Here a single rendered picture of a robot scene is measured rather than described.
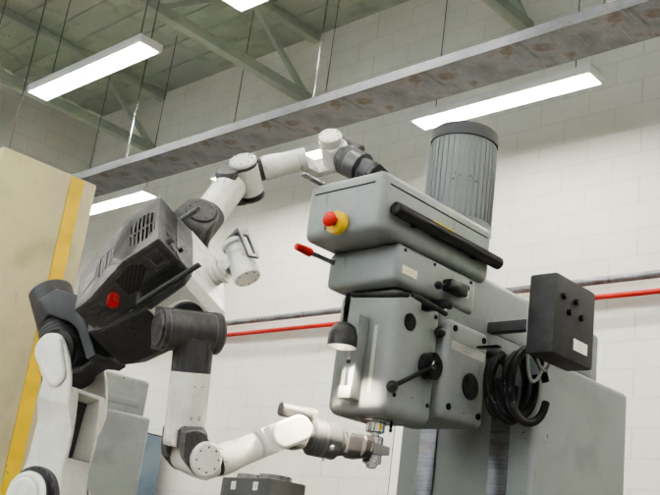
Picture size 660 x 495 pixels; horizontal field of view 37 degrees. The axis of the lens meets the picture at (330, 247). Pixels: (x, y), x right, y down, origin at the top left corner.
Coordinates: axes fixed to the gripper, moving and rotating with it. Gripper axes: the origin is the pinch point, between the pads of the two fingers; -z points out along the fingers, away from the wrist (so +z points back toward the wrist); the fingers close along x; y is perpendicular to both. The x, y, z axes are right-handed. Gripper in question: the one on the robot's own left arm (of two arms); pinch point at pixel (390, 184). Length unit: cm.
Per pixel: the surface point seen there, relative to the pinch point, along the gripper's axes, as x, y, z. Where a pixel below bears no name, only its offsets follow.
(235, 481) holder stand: -3, -90, -8
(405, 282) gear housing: 10.8, -21.2, -27.5
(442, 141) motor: -14.7, 19.7, 3.0
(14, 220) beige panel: -20, -78, 150
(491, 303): -26.2, -12.4, -32.1
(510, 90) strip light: -369, 147, 215
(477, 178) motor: -18.8, 15.7, -11.0
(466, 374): -16, -32, -42
